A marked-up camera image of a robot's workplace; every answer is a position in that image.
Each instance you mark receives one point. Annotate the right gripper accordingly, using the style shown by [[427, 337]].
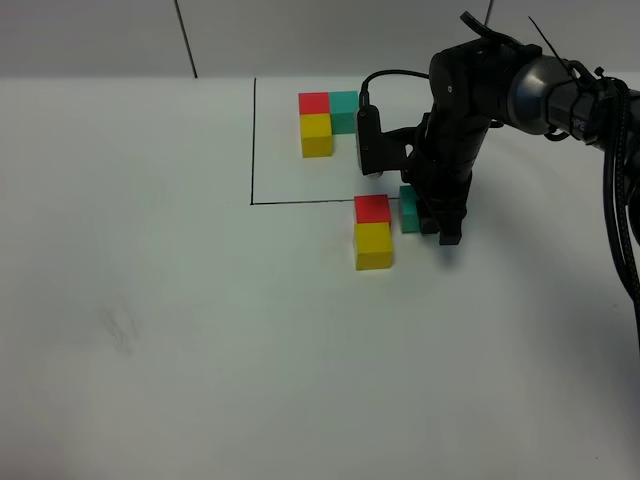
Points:
[[445, 152]]

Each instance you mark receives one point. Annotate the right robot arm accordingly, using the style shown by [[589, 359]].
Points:
[[496, 80]]

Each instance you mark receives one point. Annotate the template yellow block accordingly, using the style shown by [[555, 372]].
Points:
[[316, 135]]

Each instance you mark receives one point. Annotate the template green block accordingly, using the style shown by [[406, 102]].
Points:
[[343, 108]]

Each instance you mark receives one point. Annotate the template red block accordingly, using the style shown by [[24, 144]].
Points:
[[311, 103]]

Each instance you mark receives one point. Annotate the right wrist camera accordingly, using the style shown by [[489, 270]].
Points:
[[379, 151]]

